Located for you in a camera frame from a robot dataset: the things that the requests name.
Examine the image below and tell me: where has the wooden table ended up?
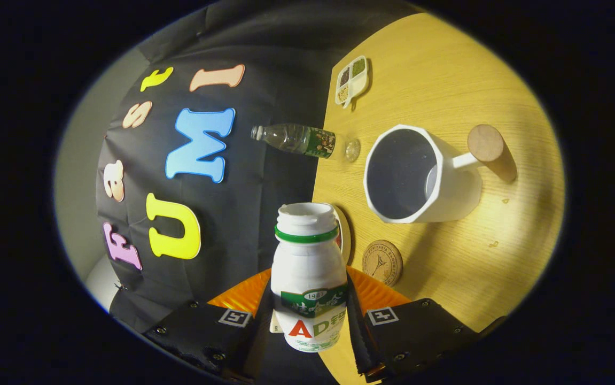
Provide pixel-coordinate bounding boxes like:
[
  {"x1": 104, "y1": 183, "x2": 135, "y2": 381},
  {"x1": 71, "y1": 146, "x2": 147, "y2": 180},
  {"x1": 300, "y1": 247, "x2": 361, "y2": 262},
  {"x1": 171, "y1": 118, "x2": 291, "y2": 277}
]
[{"x1": 312, "y1": 12, "x2": 565, "y2": 385}]

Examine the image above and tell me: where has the clear plastic water bottle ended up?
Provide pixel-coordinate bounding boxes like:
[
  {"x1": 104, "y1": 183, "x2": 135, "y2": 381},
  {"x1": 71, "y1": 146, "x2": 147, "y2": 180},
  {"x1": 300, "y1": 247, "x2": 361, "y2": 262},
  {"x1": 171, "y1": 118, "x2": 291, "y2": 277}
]
[{"x1": 250, "y1": 123, "x2": 361, "y2": 163}]

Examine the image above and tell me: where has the small white plate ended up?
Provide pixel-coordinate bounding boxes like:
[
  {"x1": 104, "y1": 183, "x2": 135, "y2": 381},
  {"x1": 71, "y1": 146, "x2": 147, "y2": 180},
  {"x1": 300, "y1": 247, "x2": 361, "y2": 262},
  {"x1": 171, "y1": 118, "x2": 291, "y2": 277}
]
[{"x1": 331, "y1": 203, "x2": 352, "y2": 265}]

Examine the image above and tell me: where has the white cup with wooden handle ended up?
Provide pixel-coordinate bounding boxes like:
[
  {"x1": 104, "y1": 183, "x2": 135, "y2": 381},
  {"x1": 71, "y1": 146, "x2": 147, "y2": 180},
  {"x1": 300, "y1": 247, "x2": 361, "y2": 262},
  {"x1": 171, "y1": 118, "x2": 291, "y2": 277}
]
[{"x1": 363, "y1": 124, "x2": 517, "y2": 224}]

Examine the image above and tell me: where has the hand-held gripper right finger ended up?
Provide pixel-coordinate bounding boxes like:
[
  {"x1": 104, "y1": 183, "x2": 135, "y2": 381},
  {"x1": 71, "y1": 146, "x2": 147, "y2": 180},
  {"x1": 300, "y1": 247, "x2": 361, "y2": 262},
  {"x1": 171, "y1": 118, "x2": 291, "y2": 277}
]
[{"x1": 346, "y1": 266, "x2": 508, "y2": 383}]

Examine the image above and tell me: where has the black backdrop cloth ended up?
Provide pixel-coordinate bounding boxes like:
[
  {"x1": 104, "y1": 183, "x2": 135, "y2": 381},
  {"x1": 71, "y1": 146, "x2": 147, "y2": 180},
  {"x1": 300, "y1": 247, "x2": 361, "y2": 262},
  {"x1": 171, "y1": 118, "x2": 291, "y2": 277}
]
[{"x1": 96, "y1": 0, "x2": 425, "y2": 383}]

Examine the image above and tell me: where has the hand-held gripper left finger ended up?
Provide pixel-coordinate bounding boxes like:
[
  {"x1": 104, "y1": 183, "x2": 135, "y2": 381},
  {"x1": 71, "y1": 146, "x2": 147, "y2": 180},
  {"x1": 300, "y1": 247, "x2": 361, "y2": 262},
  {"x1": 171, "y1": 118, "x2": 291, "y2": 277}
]
[{"x1": 144, "y1": 267, "x2": 276, "y2": 383}]

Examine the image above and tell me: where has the white juice bottle green label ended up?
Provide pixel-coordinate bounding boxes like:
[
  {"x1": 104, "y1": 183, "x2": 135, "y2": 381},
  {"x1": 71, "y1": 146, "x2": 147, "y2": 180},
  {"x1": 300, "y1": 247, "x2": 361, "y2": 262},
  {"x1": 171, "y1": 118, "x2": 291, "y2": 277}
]
[{"x1": 270, "y1": 202, "x2": 349, "y2": 353}]

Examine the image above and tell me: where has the round cork coaster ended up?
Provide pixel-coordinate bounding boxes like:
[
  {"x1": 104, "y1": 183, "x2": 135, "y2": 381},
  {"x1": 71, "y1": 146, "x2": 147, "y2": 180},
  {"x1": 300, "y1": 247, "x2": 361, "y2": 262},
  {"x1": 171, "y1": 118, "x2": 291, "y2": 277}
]
[{"x1": 362, "y1": 240, "x2": 403, "y2": 287}]

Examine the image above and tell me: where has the white divided dish with grains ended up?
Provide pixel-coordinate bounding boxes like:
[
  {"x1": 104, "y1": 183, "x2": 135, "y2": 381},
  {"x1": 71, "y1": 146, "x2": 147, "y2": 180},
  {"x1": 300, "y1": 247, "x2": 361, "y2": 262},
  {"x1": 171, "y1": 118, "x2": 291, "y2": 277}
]
[{"x1": 335, "y1": 55, "x2": 369, "y2": 109}]

